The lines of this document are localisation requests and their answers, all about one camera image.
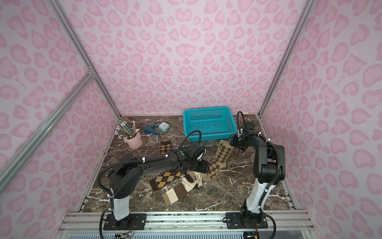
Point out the beige green argyle sock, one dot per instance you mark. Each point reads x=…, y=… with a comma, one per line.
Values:
x=221, y=157
x=191, y=180

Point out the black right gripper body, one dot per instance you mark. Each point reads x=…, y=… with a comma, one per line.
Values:
x=237, y=142

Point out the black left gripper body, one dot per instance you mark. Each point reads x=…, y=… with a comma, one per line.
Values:
x=201, y=166

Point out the brown cream striped sock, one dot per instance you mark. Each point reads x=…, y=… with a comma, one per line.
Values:
x=179, y=191

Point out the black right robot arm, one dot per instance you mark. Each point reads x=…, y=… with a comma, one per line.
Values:
x=268, y=169

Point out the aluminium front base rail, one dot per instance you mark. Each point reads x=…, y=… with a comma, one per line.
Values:
x=292, y=224

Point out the pink metal pencil cup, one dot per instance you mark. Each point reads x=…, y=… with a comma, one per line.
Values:
x=135, y=142

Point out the dark teal stapler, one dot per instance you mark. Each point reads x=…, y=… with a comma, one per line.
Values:
x=151, y=129

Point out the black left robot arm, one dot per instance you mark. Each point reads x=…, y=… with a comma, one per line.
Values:
x=119, y=180

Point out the bundle of coloured pencils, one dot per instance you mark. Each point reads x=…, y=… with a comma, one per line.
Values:
x=126, y=130

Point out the brown yellow argyle sock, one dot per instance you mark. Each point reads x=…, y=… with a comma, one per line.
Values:
x=165, y=147
x=164, y=179

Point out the small mint alarm clock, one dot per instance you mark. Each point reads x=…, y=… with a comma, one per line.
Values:
x=163, y=126

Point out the teal plastic mesh basket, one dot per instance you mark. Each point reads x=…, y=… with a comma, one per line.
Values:
x=214, y=123

